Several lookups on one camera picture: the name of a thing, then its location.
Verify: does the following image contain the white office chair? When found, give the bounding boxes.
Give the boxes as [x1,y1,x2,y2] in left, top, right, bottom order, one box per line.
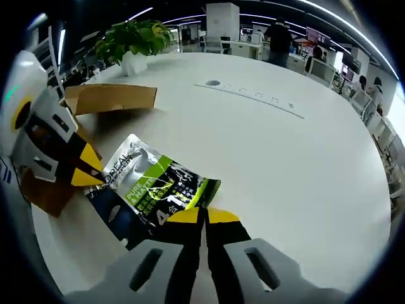
[308,58,337,87]

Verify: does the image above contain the table power socket panel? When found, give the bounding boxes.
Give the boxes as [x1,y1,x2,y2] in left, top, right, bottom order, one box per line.
[193,79,306,120]

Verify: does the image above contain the white metal shelf rack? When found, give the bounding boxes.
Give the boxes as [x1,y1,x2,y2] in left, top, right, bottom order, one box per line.
[28,27,67,96]

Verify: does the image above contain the brown cardboard shoe box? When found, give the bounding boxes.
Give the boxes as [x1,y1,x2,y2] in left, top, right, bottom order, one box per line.
[19,84,158,219]

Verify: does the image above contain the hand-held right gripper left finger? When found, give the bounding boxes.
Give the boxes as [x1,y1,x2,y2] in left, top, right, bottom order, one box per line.
[65,208,206,304]

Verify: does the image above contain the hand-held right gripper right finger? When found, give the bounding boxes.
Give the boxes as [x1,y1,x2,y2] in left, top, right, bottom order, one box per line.
[204,208,349,304]

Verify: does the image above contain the silver green soft pouch item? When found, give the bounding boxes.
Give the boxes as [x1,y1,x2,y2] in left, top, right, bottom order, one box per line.
[85,133,222,251]

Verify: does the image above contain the green potted plant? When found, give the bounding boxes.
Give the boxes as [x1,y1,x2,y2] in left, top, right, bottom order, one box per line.
[94,19,175,77]

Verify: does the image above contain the row of ceiling light strips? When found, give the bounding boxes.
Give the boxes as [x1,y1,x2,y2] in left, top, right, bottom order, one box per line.
[126,0,399,80]

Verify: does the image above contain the purple wall display screen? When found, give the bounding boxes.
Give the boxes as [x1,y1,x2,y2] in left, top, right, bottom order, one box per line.
[306,27,332,47]

